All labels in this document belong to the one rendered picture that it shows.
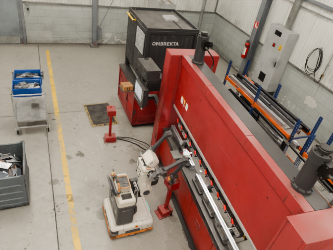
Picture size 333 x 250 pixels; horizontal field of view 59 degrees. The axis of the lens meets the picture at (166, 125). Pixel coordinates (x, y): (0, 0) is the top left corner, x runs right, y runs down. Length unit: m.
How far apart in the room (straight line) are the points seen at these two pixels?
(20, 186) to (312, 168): 3.90
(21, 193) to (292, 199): 3.80
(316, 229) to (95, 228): 3.29
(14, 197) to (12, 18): 6.47
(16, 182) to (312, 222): 3.86
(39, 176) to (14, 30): 5.85
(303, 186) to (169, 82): 2.87
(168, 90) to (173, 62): 0.51
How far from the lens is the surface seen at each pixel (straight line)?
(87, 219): 5.04
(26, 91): 6.18
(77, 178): 5.60
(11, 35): 10.57
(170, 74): 4.86
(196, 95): 4.31
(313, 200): 2.89
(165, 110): 5.22
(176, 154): 4.74
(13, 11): 10.31
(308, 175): 2.77
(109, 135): 6.28
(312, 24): 8.44
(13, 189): 4.99
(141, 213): 4.79
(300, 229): 2.60
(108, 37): 10.82
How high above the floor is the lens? 4.09
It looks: 36 degrees down
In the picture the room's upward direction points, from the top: 11 degrees clockwise
